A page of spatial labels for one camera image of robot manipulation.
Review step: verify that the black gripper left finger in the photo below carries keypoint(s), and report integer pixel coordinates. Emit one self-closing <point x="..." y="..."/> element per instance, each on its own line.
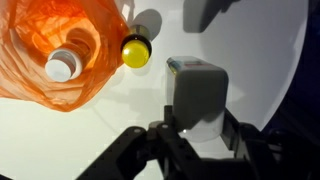
<point x="133" y="156"/>

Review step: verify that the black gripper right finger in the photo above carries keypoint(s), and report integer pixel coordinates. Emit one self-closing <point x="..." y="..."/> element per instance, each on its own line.
<point x="266" y="156"/>

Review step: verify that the white square labelled container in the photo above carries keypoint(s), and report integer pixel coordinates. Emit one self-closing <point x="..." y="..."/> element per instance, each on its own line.
<point x="198" y="93"/>

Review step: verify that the white mentos bottle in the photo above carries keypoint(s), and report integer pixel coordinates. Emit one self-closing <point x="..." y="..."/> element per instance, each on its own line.
<point x="61" y="68"/>

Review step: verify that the yellow cap dark bottle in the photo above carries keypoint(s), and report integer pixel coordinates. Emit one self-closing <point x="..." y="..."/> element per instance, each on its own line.
<point x="135" y="53"/>

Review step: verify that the orange plastic bag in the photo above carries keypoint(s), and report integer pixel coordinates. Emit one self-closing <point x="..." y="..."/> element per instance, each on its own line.
<point x="30" y="90"/>

